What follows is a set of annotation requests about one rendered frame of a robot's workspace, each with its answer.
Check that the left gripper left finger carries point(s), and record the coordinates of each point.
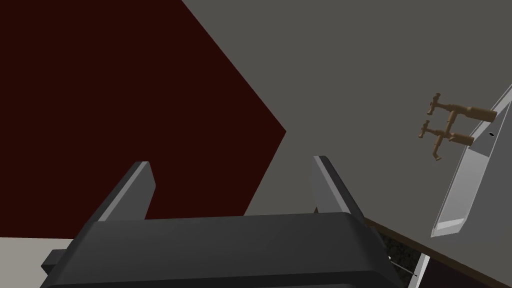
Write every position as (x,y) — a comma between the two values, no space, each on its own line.
(132,192)

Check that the grey metal sink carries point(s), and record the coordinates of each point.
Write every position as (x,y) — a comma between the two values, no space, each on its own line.
(466,184)

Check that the brass faucet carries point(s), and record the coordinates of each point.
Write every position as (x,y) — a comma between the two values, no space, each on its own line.
(451,124)

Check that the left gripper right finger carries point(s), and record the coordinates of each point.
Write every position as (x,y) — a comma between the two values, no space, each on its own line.
(334,190)

